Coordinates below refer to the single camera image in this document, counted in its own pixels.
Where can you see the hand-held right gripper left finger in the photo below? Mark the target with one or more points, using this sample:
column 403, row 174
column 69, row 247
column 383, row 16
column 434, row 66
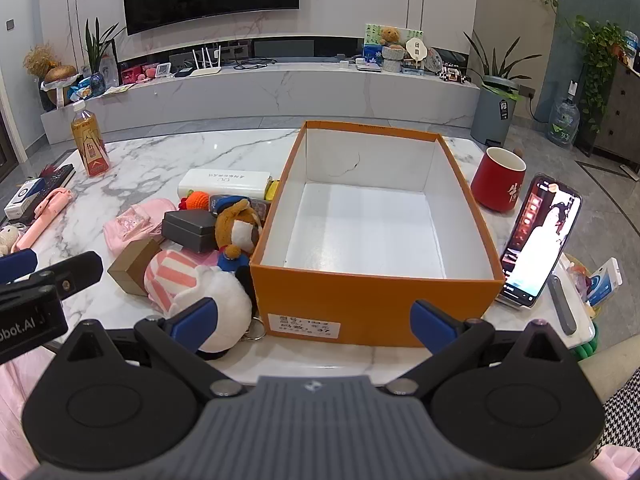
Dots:
column 192, row 322

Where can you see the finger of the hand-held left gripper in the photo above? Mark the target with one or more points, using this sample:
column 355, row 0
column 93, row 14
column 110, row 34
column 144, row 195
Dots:
column 15, row 262
column 72, row 270

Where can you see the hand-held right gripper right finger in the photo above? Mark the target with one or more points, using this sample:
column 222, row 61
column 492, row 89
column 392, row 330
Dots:
column 432, row 322

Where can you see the white plush toy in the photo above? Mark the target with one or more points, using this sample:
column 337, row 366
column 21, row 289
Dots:
column 220, row 300

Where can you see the small brown cardboard box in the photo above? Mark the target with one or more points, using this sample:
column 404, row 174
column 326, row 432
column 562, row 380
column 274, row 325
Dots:
column 131, row 267

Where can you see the pink card wallet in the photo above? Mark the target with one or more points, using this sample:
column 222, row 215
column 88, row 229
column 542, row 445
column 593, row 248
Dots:
column 135, row 225

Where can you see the orange cardboard box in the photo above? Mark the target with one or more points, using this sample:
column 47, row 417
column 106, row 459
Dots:
column 350, row 305

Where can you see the dark grey square box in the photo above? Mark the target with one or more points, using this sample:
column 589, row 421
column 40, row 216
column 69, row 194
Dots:
column 190, row 232

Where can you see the brown dog plush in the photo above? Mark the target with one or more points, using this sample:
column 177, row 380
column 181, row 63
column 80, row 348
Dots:
column 235, row 232

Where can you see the orange crochet fruit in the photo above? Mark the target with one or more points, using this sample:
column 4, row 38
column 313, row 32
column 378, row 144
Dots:
column 198, row 200

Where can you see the illustrated card pack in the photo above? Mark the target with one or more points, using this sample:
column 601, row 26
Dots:
column 220, row 201

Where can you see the white glasses case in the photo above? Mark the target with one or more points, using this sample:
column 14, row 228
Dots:
column 225, row 183

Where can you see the small white plush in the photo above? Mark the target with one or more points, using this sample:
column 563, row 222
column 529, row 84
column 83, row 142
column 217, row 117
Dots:
column 7, row 237

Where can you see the pink selfie stick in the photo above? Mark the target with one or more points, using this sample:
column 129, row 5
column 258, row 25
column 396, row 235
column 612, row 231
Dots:
column 42, row 217

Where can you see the blue and white box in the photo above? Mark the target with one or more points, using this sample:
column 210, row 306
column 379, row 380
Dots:
column 22, row 200

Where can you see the pink clothing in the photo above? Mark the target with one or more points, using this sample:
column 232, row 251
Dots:
column 17, row 390

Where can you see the black remote control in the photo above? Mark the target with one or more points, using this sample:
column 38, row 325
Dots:
column 60, row 176

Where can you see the amber drink bottle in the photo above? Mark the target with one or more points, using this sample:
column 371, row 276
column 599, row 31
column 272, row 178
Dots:
column 90, row 145

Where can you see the smartphone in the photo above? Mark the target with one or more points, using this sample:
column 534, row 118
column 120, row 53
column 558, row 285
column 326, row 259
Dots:
column 540, row 245

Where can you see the white tray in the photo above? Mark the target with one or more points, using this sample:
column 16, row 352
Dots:
column 580, row 327

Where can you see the red mug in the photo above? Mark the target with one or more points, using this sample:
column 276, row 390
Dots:
column 495, row 185

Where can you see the green knobbly toy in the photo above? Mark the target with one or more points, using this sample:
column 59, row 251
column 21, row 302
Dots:
column 587, row 349

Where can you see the blue and white carton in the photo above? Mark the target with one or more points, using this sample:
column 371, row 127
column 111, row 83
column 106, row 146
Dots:
column 602, row 282

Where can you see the blue snack bags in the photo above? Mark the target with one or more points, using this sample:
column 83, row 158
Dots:
column 87, row 87

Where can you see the brown mushroom ornament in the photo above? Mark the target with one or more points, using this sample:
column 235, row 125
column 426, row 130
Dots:
column 60, row 74

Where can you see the pink toys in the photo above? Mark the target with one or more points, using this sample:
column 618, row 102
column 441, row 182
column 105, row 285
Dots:
column 135, row 76

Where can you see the dried flower bouquet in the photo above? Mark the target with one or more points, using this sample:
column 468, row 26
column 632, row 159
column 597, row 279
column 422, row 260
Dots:
column 40, row 60

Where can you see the houndstooth cloth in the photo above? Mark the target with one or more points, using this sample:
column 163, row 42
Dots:
column 622, row 420

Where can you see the grey trash bin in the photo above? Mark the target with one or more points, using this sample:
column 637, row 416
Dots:
column 492, row 115

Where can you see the white desk clock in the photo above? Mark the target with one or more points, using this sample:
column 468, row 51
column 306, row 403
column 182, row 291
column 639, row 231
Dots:
column 163, row 71

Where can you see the green leafy plant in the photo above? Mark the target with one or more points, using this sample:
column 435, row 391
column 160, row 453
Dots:
column 97, row 47

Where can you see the white router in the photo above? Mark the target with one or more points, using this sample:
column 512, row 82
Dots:
column 205, row 71

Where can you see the clear water jug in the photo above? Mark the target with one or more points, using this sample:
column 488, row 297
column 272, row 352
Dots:
column 564, row 122

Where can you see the white marble tv console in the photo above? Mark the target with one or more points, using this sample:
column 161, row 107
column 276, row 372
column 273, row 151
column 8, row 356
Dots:
column 280, row 95

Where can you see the black and white block toy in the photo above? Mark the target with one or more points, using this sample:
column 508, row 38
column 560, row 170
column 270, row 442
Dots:
column 452, row 75

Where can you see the grey knitted pot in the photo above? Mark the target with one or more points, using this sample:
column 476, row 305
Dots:
column 393, row 60

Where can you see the long-leaf potted plant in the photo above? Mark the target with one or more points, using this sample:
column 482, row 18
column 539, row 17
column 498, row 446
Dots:
column 495, row 62

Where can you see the round paper fan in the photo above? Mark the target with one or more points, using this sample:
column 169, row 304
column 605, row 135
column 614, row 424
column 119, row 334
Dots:
column 414, row 50

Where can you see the grey drawer cabinet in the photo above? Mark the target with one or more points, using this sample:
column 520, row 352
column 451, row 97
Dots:
column 622, row 115

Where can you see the brown teddy bear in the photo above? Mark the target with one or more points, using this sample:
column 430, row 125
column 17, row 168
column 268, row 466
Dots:
column 390, row 36

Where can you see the green ivy plant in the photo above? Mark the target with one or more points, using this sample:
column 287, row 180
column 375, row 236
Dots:
column 597, row 50

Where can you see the wall outlet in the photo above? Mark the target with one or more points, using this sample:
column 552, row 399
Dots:
column 527, row 92

